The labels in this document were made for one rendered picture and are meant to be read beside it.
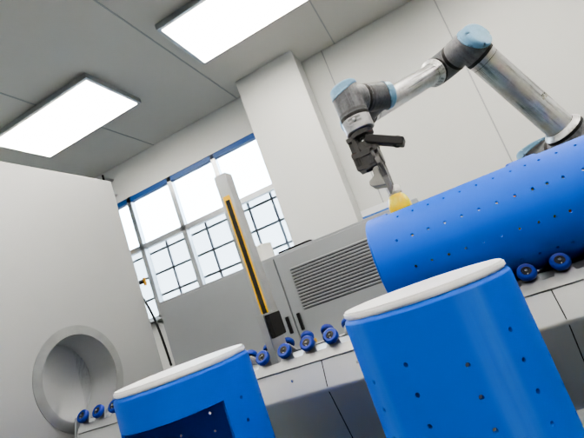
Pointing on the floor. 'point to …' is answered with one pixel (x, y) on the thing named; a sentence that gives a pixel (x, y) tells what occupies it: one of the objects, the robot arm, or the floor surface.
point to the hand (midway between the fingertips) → (393, 189)
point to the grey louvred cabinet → (204, 295)
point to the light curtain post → (245, 243)
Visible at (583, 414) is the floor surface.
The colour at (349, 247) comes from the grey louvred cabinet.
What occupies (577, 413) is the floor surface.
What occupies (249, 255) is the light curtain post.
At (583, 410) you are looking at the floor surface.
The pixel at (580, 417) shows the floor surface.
